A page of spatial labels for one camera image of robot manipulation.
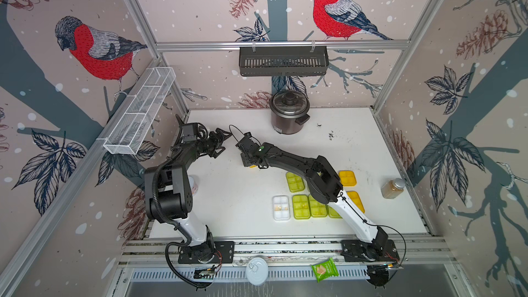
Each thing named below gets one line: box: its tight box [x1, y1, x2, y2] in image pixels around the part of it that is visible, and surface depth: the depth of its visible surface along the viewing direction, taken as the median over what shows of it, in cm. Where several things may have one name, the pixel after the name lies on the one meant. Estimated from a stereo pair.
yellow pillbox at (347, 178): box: [338, 170, 357, 187], surface depth 94 cm
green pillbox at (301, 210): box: [292, 193, 311, 220], surface depth 85 cm
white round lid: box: [245, 257, 269, 286], surface depth 67 cm
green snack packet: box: [310, 257, 339, 283], surface depth 70 cm
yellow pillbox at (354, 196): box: [346, 191, 366, 214], surface depth 87 cm
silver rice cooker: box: [269, 89, 311, 135], surface depth 100 cm
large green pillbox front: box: [308, 193, 328, 218], surface depth 84 cm
